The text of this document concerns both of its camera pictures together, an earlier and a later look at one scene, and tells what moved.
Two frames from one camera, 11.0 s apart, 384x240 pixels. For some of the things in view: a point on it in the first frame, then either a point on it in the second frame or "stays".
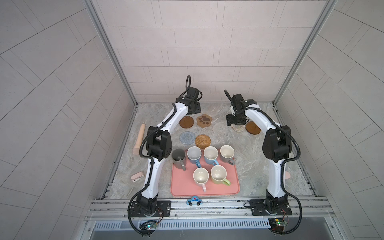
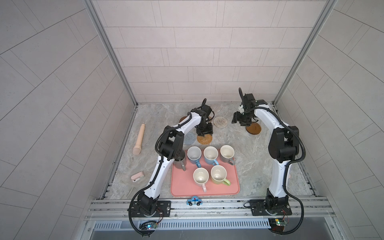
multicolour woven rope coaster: [238, 128] to [220, 122]
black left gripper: [197, 108] to [209, 129]
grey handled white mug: [227, 152] stays
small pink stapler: [137, 176] stays
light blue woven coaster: [187, 138] stays
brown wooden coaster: [251, 128] stays
